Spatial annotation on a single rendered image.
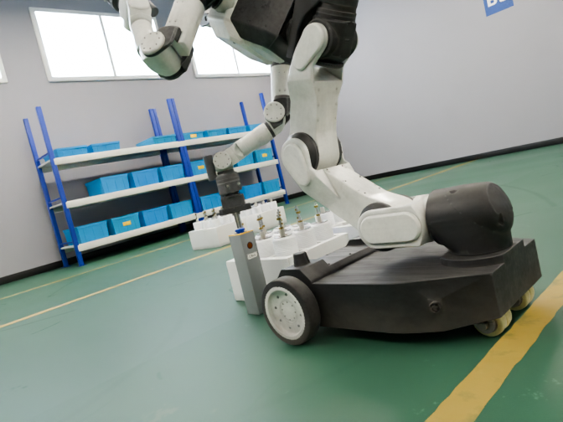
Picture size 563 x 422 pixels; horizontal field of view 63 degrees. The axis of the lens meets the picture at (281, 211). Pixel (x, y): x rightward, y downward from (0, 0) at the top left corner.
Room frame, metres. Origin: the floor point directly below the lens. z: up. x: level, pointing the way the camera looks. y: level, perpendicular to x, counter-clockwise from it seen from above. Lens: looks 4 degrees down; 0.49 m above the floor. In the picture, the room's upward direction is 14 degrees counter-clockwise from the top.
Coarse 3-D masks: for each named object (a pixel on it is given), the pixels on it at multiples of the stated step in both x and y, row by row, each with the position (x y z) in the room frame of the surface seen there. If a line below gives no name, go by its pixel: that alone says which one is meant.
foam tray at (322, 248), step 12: (324, 240) 1.92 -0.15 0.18; (336, 240) 1.94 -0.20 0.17; (348, 240) 1.99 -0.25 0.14; (312, 252) 1.82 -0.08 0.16; (324, 252) 1.87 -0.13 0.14; (228, 264) 1.99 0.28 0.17; (264, 264) 1.82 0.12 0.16; (276, 264) 1.77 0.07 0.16; (288, 264) 1.73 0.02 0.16; (276, 276) 1.79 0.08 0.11; (240, 288) 1.96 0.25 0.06; (240, 300) 1.97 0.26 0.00
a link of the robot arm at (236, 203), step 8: (224, 184) 1.70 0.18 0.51; (232, 184) 1.70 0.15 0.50; (240, 184) 1.74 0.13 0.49; (224, 192) 1.71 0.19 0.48; (232, 192) 1.71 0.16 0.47; (224, 200) 1.72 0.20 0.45; (232, 200) 1.72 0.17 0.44; (240, 200) 1.72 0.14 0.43; (224, 208) 1.72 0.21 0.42; (232, 208) 1.72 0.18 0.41; (240, 208) 1.72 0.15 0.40; (248, 208) 1.72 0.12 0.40
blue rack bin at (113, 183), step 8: (112, 176) 5.99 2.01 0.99; (120, 176) 6.06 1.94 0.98; (88, 184) 6.15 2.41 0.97; (96, 184) 5.99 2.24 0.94; (104, 184) 5.90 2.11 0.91; (112, 184) 5.98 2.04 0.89; (120, 184) 6.05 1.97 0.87; (128, 184) 6.13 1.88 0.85; (88, 192) 6.22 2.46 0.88; (96, 192) 6.04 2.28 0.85; (104, 192) 5.89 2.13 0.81; (112, 192) 5.97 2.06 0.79
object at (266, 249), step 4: (272, 236) 1.91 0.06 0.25; (260, 240) 1.88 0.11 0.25; (264, 240) 1.87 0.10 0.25; (268, 240) 1.87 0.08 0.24; (256, 244) 1.88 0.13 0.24; (260, 244) 1.87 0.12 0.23; (264, 244) 1.87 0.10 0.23; (268, 244) 1.87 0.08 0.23; (272, 244) 1.88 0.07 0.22; (260, 248) 1.88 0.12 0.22; (264, 248) 1.87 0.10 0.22; (268, 248) 1.87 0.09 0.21; (272, 248) 1.88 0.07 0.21; (260, 252) 1.88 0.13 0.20; (264, 252) 1.87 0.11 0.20; (268, 252) 1.87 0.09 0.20; (272, 252) 1.88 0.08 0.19; (260, 256) 1.88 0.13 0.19; (264, 256) 1.87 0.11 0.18; (268, 256) 1.87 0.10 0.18
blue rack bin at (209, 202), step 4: (204, 196) 6.84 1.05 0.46; (208, 196) 6.88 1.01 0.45; (212, 196) 6.94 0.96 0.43; (216, 196) 6.99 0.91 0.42; (200, 200) 6.79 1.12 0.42; (204, 200) 6.84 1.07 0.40; (208, 200) 6.88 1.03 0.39; (212, 200) 6.93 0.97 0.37; (216, 200) 6.99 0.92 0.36; (192, 204) 6.97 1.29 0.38; (204, 204) 6.83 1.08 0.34; (208, 204) 6.87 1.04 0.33; (212, 204) 6.92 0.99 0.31; (216, 204) 6.98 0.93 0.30; (220, 204) 7.03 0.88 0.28; (204, 208) 6.82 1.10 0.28; (208, 208) 6.86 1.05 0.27
